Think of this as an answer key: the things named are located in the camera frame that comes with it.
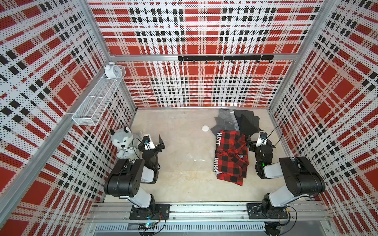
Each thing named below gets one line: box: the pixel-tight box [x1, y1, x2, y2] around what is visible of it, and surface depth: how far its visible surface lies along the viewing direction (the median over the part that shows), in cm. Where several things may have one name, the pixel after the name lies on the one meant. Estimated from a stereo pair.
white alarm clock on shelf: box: [103, 60, 123, 80], surface depth 82 cm
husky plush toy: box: [109, 126, 143, 160], surface depth 84 cm
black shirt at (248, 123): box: [232, 109, 264, 137], surface depth 111 cm
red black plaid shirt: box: [215, 129, 250, 186], surface depth 93 cm
